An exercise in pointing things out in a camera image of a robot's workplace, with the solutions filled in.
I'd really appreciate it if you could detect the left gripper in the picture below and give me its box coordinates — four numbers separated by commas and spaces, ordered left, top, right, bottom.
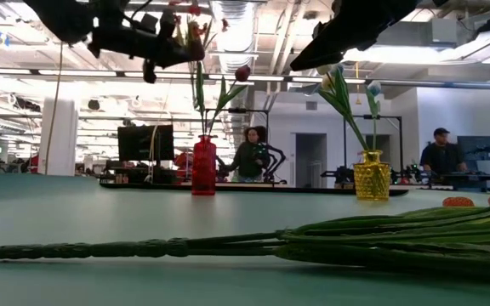
88, 8, 206, 69

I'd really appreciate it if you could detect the white column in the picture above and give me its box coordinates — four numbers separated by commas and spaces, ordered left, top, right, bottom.
38, 97, 79, 177

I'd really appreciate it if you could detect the hanging tan cord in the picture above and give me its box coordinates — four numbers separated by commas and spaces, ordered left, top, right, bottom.
43, 42, 66, 175

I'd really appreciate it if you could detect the grey ceiling pipe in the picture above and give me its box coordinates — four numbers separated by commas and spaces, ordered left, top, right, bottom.
380, 78, 490, 92

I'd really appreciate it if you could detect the black monitor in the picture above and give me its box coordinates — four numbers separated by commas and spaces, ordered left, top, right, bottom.
117, 124, 176, 162

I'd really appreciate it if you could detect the yellow glass vase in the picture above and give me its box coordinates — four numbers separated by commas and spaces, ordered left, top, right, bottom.
353, 149, 392, 201

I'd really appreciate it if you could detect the dark wall screen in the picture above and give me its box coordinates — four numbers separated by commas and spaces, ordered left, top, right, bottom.
456, 135, 490, 173

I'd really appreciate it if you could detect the black aluminium table frame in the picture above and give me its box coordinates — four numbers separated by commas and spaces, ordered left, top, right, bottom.
99, 181, 410, 197

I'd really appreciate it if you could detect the cream artificial tulip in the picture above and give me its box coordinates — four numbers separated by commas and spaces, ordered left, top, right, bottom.
316, 75, 369, 152
330, 62, 369, 152

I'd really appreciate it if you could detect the black background desk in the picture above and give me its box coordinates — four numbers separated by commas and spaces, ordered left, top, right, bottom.
427, 171, 490, 191

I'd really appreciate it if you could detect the person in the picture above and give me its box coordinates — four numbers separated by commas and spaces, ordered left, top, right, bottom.
226, 126, 271, 184
419, 127, 470, 175

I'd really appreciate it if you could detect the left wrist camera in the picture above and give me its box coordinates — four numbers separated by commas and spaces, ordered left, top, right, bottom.
136, 11, 161, 34

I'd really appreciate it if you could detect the grey double door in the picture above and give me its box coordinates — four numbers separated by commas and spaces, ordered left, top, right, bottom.
294, 133, 328, 189

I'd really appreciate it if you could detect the red glass vase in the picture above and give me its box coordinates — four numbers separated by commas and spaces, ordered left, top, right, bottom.
191, 134, 218, 196

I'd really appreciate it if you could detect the green flower stems bundle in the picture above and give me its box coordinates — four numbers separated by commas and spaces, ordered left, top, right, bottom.
0, 173, 490, 306

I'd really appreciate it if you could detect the dark red artificial tulip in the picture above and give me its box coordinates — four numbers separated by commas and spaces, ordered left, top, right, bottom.
204, 64, 253, 138

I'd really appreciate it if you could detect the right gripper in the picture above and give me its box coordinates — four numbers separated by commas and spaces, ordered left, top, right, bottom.
289, 0, 420, 72

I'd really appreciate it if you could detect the white and blue tulip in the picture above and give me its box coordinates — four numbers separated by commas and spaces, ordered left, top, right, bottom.
364, 80, 383, 152

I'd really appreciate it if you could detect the small orange blossom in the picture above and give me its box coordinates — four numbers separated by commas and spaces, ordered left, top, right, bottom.
442, 195, 476, 208

